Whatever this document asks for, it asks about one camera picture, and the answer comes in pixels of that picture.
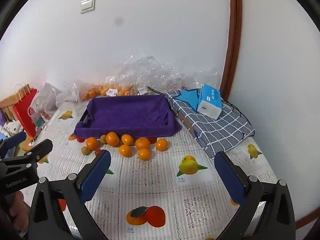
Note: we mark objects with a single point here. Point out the red paper bag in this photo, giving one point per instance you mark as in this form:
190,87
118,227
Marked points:
23,115

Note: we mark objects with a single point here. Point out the brown wooden door frame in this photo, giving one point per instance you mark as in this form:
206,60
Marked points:
235,30

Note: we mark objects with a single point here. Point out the grey checkered cloth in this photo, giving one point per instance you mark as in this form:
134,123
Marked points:
220,130

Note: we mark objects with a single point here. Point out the small red fruit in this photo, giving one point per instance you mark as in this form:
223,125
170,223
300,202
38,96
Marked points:
98,152

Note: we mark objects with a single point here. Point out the clear bag of mandarins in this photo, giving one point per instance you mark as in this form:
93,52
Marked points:
100,91

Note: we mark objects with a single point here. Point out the white light switch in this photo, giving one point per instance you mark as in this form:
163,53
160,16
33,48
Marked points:
87,5

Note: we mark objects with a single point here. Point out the white plastic bag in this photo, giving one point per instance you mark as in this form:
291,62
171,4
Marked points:
46,100

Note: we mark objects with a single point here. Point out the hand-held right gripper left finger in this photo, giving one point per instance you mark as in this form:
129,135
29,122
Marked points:
96,177

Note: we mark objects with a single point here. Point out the small green fruit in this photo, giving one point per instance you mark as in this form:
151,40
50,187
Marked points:
103,138
85,150

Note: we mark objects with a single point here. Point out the purple towel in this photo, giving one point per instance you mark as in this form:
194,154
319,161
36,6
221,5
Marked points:
130,115

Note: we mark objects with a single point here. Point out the blue tissue pack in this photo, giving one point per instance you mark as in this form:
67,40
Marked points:
208,100

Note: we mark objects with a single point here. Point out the crumpled clear plastic bag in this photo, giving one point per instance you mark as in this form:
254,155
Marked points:
71,91

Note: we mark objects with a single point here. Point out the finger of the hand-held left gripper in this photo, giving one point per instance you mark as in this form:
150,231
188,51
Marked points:
38,150
13,140

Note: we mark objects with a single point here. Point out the person's left hand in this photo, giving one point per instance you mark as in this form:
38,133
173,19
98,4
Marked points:
18,207

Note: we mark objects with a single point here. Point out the brown paper bag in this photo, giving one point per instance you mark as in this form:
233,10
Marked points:
7,105

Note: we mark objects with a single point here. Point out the crumpled clear plastic film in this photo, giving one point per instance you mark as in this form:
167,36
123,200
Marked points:
147,70

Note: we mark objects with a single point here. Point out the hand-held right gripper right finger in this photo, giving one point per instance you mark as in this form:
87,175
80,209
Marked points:
228,177

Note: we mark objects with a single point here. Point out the brown wooden stick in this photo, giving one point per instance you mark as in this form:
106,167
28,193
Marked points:
186,122

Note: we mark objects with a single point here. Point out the orange mandarin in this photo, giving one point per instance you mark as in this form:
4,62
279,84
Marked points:
92,143
144,154
127,140
112,139
161,144
142,143
125,150

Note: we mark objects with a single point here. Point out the fruit print tablecloth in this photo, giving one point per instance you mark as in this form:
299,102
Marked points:
160,180

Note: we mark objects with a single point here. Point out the clear bag of brown fruit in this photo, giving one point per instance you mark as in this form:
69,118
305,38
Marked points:
138,90

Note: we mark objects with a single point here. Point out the white spotted cloth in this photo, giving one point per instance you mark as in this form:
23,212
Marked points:
10,128

